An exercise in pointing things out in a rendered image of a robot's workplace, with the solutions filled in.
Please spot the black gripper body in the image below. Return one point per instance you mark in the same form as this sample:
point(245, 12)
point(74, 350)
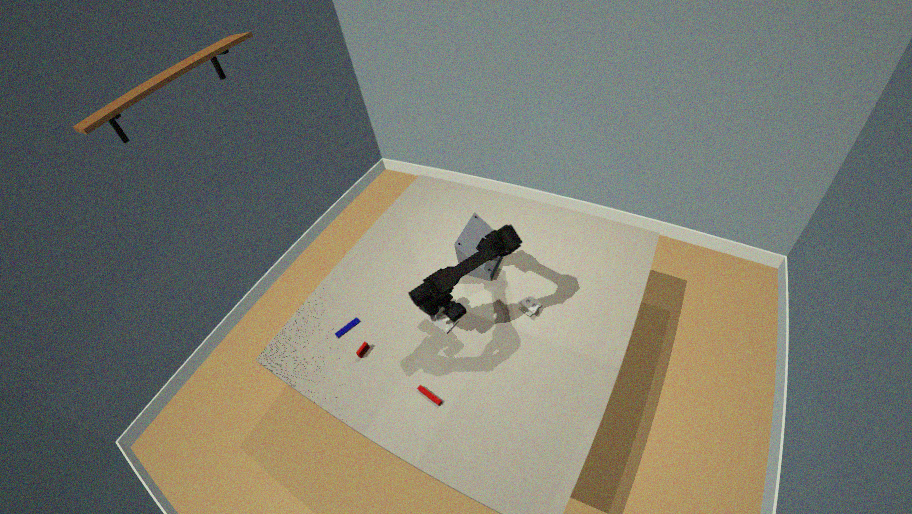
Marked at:
point(454, 310)

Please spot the blue flat bar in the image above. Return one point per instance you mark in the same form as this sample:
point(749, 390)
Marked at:
point(348, 327)

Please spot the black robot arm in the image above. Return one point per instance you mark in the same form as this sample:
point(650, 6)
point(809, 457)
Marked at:
point(442, 282)

